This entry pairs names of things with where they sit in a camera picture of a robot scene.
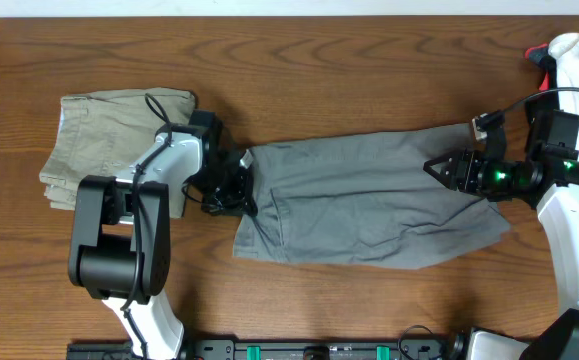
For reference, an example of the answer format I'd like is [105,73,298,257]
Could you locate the grey shorts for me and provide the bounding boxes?
[233,124,510,269]

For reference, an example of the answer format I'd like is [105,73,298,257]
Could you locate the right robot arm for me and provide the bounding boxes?
[423,110,579,360]

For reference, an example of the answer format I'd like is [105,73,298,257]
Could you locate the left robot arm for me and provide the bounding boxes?
[67,110,258,359]

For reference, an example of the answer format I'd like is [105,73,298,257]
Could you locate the folded khaki shorts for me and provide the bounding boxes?
[39,88,196,210]

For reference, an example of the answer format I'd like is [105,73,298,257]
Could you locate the black and red garment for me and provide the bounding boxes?
[524,43,561,126]

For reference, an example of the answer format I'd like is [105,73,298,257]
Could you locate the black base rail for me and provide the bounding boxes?
[65,335,468,360]

